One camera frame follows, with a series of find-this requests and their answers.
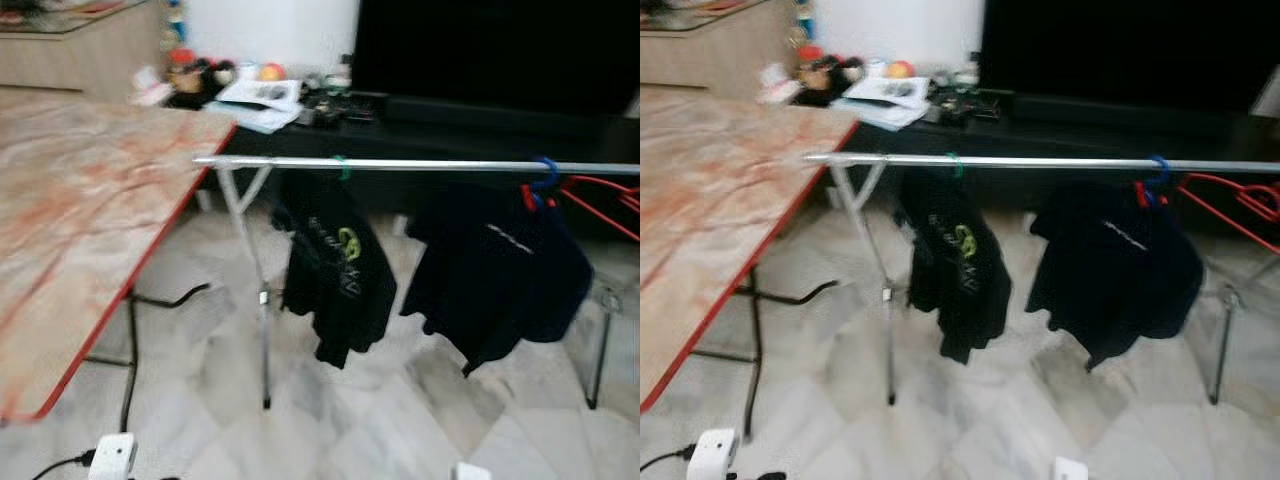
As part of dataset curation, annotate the blue plastic hanger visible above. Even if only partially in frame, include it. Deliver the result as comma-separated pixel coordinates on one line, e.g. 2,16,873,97
1135,155,1173,209
520,156,561,211

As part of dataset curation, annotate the dark navy shirt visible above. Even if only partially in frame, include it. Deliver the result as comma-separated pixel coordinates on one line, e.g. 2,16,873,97
1025,182,1206,369
400,185,595,378

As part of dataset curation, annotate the red plastic hanger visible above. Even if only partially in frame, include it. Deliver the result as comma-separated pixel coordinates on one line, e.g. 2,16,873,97
1175,172,1280,256
558,175,641,243

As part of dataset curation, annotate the marble-pattern folding table red edge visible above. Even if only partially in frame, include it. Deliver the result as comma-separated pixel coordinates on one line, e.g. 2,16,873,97
0,88,238,433
640,88,861,441

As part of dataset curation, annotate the black TV console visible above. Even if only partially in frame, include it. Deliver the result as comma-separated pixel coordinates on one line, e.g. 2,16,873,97
165,95,641,241
790,95,1280,241

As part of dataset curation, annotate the black soundbar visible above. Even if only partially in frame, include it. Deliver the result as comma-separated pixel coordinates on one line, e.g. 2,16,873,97
1010,92,1241,126
385,95,611,126

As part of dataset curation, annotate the silver metal clothes rack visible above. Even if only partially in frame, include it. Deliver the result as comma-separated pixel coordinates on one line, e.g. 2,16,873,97
803,152,1280,406
193,154,641,411

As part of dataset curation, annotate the black flat television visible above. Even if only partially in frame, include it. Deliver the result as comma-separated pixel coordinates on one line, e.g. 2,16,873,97
350,0,641,119
978,0,1280,113

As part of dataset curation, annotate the black mouse plush toy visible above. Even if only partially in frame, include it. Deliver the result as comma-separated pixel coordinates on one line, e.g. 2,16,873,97
795,55,866,106
165,58,238,109

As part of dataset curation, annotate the stack of white papers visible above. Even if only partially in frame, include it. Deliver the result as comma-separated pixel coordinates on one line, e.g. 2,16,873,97
203,78,303,134
830,75,931,131

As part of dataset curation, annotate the black shirt with green logo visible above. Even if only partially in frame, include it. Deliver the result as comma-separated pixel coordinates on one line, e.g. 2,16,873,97
895,170,1013,366
272,172,398,369

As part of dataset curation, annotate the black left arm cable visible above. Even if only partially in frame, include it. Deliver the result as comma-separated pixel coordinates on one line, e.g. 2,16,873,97
640,445,698,473
30,450,98,480

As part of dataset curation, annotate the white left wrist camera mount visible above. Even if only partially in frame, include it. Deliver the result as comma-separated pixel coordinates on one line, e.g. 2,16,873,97
687,428,741,480
88,432,138,480

